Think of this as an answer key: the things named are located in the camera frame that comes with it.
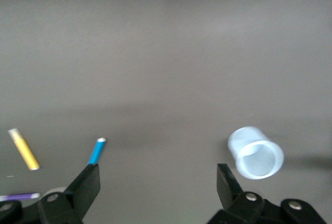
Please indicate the yellow marker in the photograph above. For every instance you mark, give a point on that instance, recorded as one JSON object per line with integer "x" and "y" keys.
{"x": 24, "y": 149}

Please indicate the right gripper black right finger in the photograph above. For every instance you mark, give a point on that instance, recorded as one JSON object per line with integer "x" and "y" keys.
{"x": 228, "y": 185}

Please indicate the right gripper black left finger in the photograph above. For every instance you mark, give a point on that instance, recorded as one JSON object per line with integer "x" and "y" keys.
{"x": 83, "y": 187}

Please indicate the translucent blue plastic cup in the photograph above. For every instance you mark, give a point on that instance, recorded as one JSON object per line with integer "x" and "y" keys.
{"x": 255, "y": 154}

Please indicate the purple marker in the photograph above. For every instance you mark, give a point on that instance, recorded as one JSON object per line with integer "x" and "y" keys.
{"x": 18, "y": 197}

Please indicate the blue marker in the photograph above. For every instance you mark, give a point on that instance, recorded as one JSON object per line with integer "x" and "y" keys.
{"x": 97, "y": 150}

